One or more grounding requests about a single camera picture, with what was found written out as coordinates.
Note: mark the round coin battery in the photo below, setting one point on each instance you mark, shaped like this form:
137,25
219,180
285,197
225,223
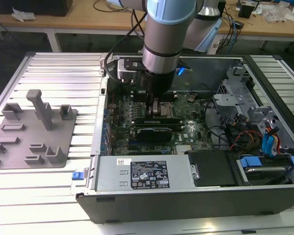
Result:
191,99

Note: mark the green motherboard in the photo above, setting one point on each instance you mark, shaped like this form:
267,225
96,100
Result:
193,127

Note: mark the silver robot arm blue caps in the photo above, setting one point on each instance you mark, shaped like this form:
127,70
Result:
161,36

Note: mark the CPU with metal top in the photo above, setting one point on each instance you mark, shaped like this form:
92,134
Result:
166,109

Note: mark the wooden desk white frame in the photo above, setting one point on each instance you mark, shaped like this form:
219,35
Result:
63,23

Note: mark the hard disk in blue carrier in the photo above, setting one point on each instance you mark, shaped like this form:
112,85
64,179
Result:
250,162

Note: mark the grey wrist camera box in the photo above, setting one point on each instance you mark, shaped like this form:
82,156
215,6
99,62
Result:
127,71

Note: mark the silver power supply with label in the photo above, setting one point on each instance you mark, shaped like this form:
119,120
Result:
112,176

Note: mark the grey parts rack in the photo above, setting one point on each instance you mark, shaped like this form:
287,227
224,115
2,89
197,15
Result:
63,137

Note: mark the CPU socket metal frame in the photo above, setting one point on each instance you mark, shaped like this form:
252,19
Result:
170,113

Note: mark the crumpled white paper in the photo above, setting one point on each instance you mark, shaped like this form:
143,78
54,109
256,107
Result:
23,14

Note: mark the silver metal drive cage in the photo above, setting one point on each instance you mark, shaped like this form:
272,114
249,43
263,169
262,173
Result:
230,100

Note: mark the blue case latch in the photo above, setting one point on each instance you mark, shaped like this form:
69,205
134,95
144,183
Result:
78,176

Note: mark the open black PC case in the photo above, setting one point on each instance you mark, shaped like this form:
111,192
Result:
161,208

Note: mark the large black box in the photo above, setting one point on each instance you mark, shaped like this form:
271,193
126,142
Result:
34,7

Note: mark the black plastic shroud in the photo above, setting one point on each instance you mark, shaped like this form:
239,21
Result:
210,169

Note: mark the black RAM slot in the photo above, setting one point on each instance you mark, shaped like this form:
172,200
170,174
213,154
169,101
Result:
133,121
139,99
159,125
139,94

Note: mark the small black box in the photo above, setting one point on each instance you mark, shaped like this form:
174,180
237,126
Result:
247,11

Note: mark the silver finned heat sink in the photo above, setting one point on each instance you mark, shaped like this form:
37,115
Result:
185,149

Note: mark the black graphics card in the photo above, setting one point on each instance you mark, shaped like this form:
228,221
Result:
154,135

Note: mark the clear plastic bags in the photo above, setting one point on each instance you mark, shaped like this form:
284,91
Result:
276,13

